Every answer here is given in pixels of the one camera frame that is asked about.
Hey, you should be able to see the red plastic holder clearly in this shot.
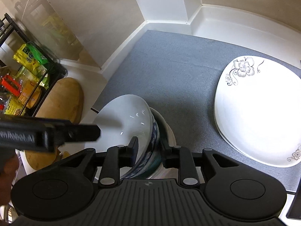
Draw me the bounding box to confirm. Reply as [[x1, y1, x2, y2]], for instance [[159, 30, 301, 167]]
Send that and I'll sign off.
[[0, 74, 21, 97]]

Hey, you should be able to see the person's left hand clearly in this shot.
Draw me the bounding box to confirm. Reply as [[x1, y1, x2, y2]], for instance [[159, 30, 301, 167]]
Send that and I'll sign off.
[[0, 155, 19, 204]]

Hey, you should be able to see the orange packet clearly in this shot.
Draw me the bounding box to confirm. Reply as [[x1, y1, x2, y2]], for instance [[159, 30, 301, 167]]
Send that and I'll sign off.
[[17, 79, 43, 107]]

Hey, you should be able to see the brown potato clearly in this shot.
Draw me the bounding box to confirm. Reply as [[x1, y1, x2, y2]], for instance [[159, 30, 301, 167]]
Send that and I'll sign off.
[[25, 146, 63, 171]]

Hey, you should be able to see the grey counter mat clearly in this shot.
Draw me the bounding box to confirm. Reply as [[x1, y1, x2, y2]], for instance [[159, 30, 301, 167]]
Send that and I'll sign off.
[[93, 29, 301, 192]]

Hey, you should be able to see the green and yellow packet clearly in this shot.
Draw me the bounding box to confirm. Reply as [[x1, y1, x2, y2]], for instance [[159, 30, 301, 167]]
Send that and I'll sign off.
[[13, 43, 51, 76]]

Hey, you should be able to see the clear splash guard panel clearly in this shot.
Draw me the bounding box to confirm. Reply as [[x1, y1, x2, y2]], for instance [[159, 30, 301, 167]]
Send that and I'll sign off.
[[14, 0, 104, 70]]

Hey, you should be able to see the white square floral plate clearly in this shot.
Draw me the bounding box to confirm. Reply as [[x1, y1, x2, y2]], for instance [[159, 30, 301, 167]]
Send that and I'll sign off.
[[214, 55, 301, 156], [215, 113, 301, 168]]

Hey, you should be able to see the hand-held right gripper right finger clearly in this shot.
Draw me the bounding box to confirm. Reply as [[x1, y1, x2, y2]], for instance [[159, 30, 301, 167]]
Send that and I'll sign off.
[[161, 137, 231, 186]]

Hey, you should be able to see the round wooden cutting board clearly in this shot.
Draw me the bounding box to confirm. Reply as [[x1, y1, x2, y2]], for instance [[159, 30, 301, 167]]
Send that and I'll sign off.
[[35, 77, 84, 124]]

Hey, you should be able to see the white bowl with blue band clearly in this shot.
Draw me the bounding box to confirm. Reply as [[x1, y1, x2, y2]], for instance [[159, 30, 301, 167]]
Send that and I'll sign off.
[[95, 94, 162, 179]]

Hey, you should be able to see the white straight-sided bowl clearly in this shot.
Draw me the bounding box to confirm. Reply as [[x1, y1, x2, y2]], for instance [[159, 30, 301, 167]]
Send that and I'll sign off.
[[143, 107, 181, 186]]

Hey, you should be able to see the black wire storage rack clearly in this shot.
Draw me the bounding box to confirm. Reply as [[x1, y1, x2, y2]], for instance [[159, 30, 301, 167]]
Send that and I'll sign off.
[[0, 13, 68, 117]]

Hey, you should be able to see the teal glazed bowl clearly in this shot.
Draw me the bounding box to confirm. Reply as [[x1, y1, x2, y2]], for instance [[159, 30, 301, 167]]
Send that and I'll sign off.
[[139, 155, 163, 178]]

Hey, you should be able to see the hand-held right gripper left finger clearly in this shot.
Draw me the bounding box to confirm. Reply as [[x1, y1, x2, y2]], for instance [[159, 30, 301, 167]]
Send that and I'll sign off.
[[78, 137, 139, 186]]

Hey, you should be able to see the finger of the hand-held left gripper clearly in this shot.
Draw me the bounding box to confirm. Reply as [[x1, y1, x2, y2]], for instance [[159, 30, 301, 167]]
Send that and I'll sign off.
[[53, 124, 101, 146]]

